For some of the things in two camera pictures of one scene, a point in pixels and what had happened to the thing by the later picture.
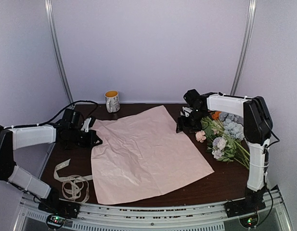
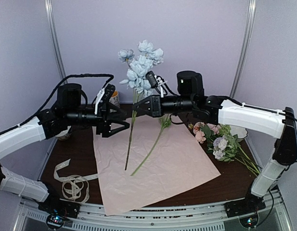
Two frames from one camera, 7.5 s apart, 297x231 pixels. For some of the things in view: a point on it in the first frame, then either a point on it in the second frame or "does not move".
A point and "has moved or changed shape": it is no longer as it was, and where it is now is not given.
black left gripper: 90,140 to 103,127
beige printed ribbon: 74,188 does not move
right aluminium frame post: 244,49 does not move
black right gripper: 182,123 to 156,106
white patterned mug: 112,101 does not move
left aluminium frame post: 49,11 does not move
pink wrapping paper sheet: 140,155 has moved or changed shape
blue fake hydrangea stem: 236,130 to 142,60
